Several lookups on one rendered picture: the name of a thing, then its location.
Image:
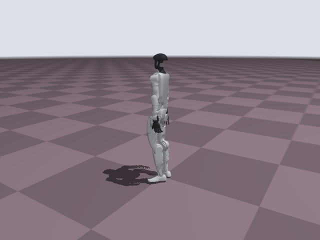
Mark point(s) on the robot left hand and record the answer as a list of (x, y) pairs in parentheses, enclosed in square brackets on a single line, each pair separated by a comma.
[(156, 126)]

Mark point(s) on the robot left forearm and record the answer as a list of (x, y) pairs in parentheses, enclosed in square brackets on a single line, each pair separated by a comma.
[(155, 106)]

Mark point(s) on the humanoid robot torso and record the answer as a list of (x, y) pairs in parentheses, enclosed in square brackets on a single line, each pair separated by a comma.
[(163, 85)]

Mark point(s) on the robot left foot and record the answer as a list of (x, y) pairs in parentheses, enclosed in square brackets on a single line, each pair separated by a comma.
[(156, 178)]

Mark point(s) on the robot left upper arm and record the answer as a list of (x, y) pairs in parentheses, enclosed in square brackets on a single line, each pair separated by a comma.
[(154, 79)]

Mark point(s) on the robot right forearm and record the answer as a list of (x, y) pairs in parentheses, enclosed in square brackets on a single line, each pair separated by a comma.
[(165, 103)]

